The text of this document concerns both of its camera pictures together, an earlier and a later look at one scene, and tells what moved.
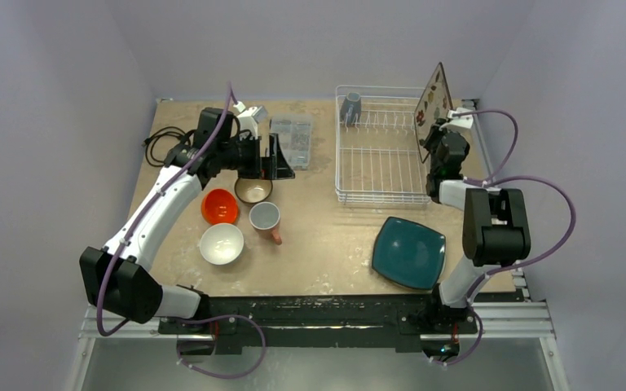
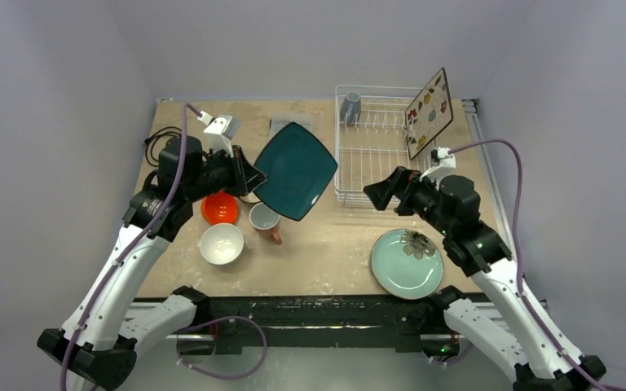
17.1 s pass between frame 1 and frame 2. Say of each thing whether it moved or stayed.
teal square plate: moved
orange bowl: stayed
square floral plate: moved
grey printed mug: stayed
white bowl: stayed
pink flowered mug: stayed
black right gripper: moved
